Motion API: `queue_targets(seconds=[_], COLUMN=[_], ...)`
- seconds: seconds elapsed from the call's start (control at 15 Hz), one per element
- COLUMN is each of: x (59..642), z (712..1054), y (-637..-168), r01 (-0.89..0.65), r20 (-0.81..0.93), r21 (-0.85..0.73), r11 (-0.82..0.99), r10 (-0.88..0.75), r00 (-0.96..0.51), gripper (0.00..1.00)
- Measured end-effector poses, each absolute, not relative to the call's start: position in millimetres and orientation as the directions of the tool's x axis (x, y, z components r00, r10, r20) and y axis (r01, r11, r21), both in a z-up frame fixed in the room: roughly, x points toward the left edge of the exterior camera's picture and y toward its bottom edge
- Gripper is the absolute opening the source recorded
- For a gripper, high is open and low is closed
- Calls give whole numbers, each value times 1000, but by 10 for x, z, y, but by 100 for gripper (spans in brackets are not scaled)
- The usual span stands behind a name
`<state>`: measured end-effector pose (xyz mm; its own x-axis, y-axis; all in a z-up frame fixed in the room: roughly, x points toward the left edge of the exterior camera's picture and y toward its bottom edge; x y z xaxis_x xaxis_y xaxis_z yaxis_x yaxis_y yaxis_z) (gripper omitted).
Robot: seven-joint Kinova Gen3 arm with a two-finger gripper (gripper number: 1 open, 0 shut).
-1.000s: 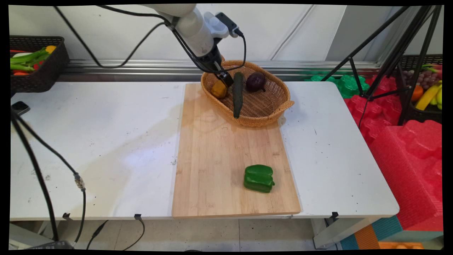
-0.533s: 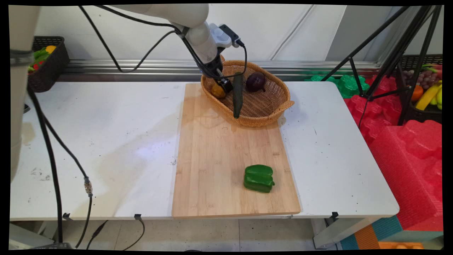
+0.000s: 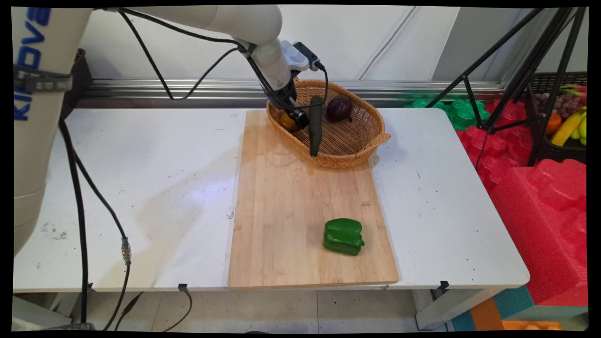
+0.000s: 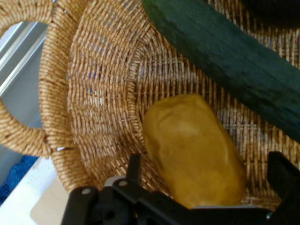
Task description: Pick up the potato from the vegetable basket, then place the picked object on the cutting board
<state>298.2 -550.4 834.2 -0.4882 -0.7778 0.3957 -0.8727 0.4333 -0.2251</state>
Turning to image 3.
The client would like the dark green cucumber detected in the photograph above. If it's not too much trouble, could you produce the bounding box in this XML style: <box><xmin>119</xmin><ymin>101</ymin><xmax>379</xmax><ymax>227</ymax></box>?
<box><xmin>308</xmin><ymin>94</ymin><xmax>325</xmax><ymax>158</ymax></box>

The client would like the purple grape bunch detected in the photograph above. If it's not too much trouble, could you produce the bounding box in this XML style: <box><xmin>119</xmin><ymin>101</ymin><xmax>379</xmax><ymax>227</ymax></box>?
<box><xmin>535</xmin><ymin>92</ymin><xmax>581</xmax><ymax>119</ymax></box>

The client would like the black and white wrist camera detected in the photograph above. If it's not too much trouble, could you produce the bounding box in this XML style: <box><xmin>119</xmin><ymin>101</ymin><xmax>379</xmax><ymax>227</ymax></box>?
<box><xmin>293</xmin><ymin>41</ymin><xmax>325</xmax><ymax>72</ymax></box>

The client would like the black plastic basket with vegetables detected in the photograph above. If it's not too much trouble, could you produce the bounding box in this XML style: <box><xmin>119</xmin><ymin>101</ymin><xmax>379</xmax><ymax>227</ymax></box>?
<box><xmin>62</xmin><ymin>48</ymin><xmax>92</xmax><ymax>119</ymax></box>

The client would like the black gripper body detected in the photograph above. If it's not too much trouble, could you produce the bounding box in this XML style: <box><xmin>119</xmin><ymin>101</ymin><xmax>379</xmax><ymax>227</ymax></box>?
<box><xmin>270</xmin><ymin>79</ymin><xmax>302</xmax><ymax>113</ymax></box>

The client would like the grey strap on arm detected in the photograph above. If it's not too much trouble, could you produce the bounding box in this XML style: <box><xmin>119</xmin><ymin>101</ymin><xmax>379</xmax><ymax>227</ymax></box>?
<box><xmin>13</xmin><ymin>65</ymin><xmax>74</xmax><ymax>94</ymax></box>

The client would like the woven wicker basket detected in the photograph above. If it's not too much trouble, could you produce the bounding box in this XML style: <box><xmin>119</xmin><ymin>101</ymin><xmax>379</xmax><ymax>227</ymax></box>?
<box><xmin>266</xmin><ymin>78</ymin><xmax>391</xmax><ymax>169</ymax></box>

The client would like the white table leg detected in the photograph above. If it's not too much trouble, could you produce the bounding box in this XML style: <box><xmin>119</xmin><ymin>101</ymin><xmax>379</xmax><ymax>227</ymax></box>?
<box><xmin>415</xmin><ymin>287</ymin><xmax>499</xmax><ymax>331</ymax></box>

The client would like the black cable with metal connector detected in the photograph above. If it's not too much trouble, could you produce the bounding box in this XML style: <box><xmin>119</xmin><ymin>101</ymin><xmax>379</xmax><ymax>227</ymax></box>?
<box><xmin>72</xmin><ymin>151</ymin><xmax>133</xmax><ymax>330</ymax></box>

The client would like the orange fruit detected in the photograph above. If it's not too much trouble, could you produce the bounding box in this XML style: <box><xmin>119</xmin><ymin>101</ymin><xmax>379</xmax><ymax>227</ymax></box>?
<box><xmin>545</xmin><ymin>112</ymin><xmax>563</xmax><ymax>136</ymax></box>

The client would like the black plastic basket with fruit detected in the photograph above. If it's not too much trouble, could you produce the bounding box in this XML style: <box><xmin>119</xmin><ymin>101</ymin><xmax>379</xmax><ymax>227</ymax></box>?
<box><xmin>525</xmin><ymin>72</ymin><xmax>588</xmax><ymax>165</ymax></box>

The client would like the teal and orange floor mat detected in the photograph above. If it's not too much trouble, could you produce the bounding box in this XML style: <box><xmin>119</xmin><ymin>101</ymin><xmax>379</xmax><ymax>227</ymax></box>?
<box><xmin>450</xmin><ymin>285</ymin><xmax>588</xmax><ymax>332</ymax></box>

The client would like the green foam sheet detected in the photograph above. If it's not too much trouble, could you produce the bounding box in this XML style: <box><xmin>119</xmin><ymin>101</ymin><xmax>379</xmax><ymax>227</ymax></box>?
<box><xmin>404</xmin><ymin>97</ymin><xmax>492</xmax><ymax>131</ymax></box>

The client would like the black tripod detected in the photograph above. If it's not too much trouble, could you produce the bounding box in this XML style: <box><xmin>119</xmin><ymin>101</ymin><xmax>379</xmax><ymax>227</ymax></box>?
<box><xmin>424</xmin><ymin>7</ymin><xmax>588</xmax><ymax>168</ymax></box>

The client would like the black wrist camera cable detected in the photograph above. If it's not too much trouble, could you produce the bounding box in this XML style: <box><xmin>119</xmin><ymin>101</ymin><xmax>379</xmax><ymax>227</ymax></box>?
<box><xmin>244</xmin><ymin>46</ymin><xmax>330</xmax><ymax>112</ymax></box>

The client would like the large red foam block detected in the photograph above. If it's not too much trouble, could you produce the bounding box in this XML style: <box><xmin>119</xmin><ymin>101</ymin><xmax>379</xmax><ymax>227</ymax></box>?
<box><xmin>490</xmin><ymin>159</ymin><xmax>589</xmax><ymax>307</ymax></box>

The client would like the thin black cable under table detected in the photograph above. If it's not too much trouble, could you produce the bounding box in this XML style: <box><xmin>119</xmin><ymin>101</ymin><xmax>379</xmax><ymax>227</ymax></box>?
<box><xmin>115</xmin><ymin>287</ymin><xmax>193</xmax><ymax>332</ymax></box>

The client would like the green bell pepper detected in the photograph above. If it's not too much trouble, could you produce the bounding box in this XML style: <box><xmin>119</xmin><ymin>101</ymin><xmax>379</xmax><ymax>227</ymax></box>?
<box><xmin>323</xmin><ymin>218</ymin><xmax>366</xmax><ymax>257</ymax></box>

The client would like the yellow round vegetable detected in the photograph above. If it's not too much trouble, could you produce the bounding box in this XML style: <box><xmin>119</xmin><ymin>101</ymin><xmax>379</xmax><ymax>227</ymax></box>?
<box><xmin>280</xmin><ymin>112</ymin><xmax>301</xmax><ymax>132</ymax></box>

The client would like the aluminium window rail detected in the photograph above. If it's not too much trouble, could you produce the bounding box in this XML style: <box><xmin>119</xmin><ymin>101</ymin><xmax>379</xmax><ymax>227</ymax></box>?
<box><xmin>88</xmin><ymin>78</ymin><xmax>513</xmax><ymax>102</ymax></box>

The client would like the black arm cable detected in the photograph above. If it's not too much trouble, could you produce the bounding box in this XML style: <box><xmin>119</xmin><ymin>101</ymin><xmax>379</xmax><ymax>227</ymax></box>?
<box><xmin>116</xmin><ymin>8</ymin><xmax>248</xmax><ymax>102</ymax></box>

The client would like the wooden cutting board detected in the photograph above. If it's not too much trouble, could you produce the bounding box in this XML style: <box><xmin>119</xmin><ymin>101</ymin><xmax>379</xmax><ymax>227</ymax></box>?
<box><xmin>228</xmin><ymin>110</ymin><xmax>400</xmax><ymax>289</ymax></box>

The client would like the yellow banana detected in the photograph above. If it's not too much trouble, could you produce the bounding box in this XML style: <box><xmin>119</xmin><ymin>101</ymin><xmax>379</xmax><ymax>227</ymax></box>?
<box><xmin>550</xmin><ymin>110</ymin><xmax>587</xmax><ymax>147</ymax></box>

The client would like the purple onion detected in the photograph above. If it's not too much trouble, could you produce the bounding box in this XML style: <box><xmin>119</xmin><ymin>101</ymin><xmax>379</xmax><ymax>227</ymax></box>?
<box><xmin>326</xmin><ymin>95</ymin><xmax>354</xmax><ymax>124</ymax></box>

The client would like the thick black cable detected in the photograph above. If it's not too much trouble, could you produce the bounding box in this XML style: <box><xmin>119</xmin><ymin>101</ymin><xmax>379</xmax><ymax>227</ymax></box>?
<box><xmin>58</xmin><ymin>119</ymin><xmax>91</xmax><ymax>325</ymax></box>

